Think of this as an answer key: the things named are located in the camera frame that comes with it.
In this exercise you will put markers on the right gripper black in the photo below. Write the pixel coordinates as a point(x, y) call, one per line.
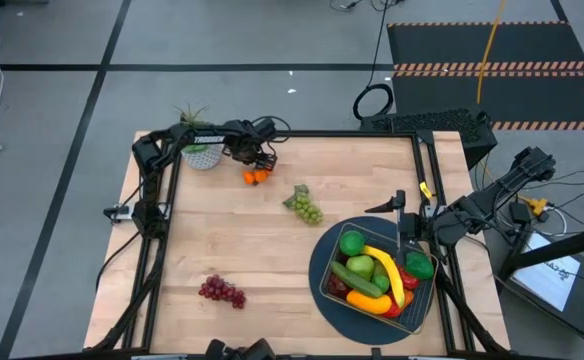
point(412, 227)

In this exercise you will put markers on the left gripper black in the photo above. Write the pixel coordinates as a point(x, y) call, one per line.
point(249, 142)

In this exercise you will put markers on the orange tangerine cluster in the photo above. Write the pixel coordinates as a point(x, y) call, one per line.
point(256, 176)

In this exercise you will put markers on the yellow banana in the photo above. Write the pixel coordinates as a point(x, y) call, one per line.
point(392, 275)

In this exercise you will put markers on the large green pear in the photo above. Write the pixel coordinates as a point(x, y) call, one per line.
point(360, 265)

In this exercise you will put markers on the red bell pepper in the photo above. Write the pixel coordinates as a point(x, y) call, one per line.
point(409, 281)

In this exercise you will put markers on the green cucumber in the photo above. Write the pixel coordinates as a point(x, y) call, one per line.
point(357, 281)

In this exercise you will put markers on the red orange mango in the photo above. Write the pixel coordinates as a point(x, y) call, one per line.
point(397, 307)

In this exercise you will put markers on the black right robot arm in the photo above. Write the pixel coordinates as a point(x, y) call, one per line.
point(497, 200)

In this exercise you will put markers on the black spare robot arm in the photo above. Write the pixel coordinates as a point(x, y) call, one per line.
point(237, 350)

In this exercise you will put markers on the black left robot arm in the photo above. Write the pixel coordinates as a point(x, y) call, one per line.
point(207, 140)

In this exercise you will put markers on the yellow tag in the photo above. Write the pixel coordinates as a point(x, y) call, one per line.
point(425, 190)

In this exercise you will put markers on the succulent in white pot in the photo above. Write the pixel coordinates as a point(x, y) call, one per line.
point(202, 159)

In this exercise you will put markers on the green grape bunch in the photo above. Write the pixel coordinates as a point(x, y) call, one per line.
point(307, 207)

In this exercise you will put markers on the dark round plate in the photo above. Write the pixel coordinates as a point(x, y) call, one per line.
point(317, 260)

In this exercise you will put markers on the black perforated computer case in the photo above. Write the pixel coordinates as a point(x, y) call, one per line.
point(437, 122)

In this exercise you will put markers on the black power adapter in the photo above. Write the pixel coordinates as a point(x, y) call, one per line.
point(519, 212)

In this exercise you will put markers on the red grape bunch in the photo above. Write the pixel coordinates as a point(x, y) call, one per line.
point(222, 291)

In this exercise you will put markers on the black side table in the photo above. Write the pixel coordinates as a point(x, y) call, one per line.
point(562, 247)

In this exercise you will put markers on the black hazard-striped floor mat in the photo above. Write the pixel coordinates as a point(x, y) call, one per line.
point(472, 45)

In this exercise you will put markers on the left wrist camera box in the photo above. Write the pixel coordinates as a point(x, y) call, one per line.
point(266, 162)

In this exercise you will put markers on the silver mounting bracket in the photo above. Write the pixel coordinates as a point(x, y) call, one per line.
point(434, 210)
point(117, 214)

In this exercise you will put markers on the black frame clip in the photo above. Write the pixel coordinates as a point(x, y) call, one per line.
point(376, 354)

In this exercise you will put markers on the silver frame plate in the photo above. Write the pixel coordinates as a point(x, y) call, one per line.
point(437, 358)
point(159, 357)

